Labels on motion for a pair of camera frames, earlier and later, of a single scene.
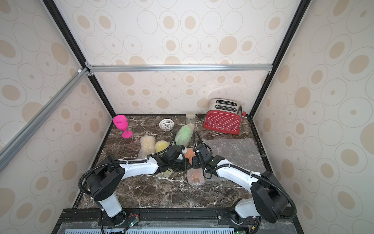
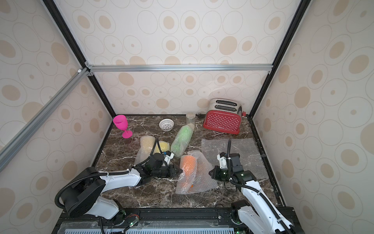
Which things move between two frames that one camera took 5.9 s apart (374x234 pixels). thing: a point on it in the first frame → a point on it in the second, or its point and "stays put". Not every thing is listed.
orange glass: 195,176 → 188,165
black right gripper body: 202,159 → 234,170
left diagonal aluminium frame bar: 13,146 stays put
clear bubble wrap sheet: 241,152 stays put
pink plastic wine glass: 121,122 stays put
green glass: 184,134 stays put
